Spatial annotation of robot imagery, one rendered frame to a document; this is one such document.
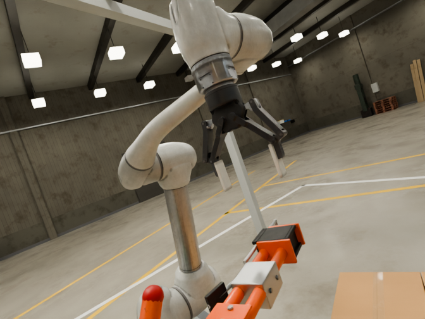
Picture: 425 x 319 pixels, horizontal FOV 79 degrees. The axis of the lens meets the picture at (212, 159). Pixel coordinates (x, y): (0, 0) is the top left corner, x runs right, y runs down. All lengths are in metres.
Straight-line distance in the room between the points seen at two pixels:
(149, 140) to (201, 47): 0.35
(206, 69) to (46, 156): 13.76
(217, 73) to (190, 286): 0.91
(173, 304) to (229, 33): 0.98
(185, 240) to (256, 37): 0.81
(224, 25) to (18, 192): 13.74
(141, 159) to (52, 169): 13.29
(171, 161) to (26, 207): 13.21
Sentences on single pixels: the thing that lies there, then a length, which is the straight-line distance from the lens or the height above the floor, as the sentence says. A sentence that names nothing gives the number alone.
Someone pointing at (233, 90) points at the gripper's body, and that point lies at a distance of 0.54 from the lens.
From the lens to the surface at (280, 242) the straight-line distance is 0.56.
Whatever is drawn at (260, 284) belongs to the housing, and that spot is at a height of 1.29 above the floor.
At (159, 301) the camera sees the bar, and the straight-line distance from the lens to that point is 0.32.
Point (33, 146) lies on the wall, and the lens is 14.29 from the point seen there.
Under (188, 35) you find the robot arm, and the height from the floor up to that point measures 1.74.
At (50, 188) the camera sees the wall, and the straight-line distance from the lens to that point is 14.04.
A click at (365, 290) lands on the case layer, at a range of 1.72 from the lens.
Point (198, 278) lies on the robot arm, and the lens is 1.20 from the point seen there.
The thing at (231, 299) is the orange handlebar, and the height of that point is 1.28.
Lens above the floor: 1.52
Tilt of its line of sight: 3 degrees down
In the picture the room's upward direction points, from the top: 19 degrees counter-clockwise
